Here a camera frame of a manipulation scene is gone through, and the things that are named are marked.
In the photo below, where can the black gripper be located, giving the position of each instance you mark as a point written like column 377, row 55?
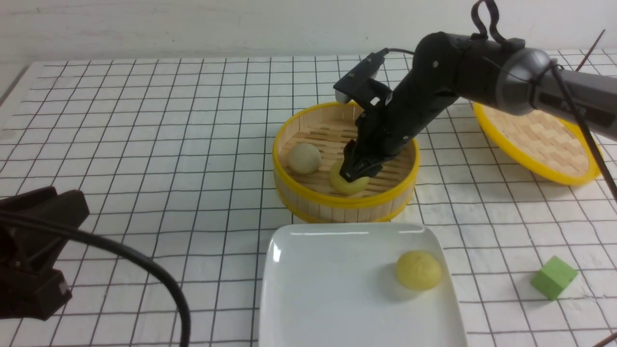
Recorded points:
column 394, row 117

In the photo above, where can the white steamed bun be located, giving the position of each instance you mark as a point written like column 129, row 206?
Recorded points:
column 304, row 159

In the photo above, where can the yellow steamed bun back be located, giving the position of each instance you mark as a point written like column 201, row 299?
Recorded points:
column 418, row 271

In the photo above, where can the yellow steamed bun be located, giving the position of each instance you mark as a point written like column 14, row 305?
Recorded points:
column 418, row 271
column 341, row 185

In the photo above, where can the white grid tablecloth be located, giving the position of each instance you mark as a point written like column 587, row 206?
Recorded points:
column 174, row 159

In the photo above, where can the green foam cube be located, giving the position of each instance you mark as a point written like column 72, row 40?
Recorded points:
column 553, row 278

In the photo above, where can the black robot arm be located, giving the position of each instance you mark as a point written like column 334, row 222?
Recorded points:
column 483, row 67

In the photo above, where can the white square plate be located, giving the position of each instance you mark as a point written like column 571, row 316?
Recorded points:
column 334, row 285

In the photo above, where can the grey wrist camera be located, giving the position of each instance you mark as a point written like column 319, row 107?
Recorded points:
column 359, row 84

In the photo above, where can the bamboo steamer basket yellow rim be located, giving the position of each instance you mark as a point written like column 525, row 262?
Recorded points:
column 312, row 198

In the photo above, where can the bamboo steamer lid yellow rim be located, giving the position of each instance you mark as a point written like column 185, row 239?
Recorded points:
column 549, row 147

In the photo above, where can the yellow steamed bun front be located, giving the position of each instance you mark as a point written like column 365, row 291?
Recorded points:
column 341, row 185

